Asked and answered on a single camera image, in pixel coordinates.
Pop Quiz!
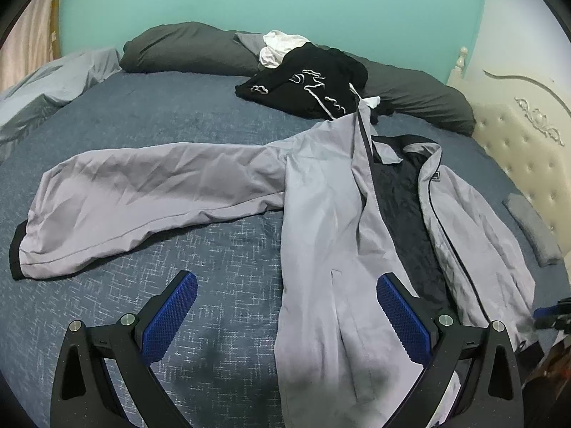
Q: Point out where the cream tufted headboard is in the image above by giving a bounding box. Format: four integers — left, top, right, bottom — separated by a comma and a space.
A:
446, 46, 571, 250

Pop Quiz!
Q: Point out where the white garment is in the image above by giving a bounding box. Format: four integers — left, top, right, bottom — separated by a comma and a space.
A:
259, 30, 308, 70

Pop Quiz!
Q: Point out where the grey jacket with black lining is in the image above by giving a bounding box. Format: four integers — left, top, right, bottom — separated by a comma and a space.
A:
10, 109, 536, 428

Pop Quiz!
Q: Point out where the wooden board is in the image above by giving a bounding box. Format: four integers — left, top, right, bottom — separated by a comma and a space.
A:
52, 0, 63, 61

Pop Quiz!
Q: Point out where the light grey blanket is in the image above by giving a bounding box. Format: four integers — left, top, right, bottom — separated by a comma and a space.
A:
0, 47, 123, 161

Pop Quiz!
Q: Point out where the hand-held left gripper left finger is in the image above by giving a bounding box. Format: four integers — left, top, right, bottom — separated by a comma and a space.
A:
50, 270, 198, 428

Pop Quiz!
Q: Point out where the black printed hoodie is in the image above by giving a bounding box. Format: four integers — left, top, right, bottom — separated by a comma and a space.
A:
235, 45, 393, 126

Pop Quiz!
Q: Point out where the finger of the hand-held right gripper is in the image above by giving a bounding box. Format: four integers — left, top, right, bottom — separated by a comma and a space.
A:
532, 304, 564, 322

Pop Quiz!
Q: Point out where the light grey garment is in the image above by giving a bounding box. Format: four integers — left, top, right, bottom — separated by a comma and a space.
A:
234, 31, 268, 54

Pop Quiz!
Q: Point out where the pink curtain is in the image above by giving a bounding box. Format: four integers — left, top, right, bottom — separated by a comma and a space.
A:
0, 0, 61, 94

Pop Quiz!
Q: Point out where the folded grey cloth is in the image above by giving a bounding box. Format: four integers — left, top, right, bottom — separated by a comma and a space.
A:
502, 194, 564, 268

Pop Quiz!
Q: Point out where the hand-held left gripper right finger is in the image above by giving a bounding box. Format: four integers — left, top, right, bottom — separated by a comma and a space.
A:
376, 272, 524, 428

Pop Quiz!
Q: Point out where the dark grey long pillow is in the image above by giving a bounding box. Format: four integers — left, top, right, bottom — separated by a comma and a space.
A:
120, 21, 476, 137

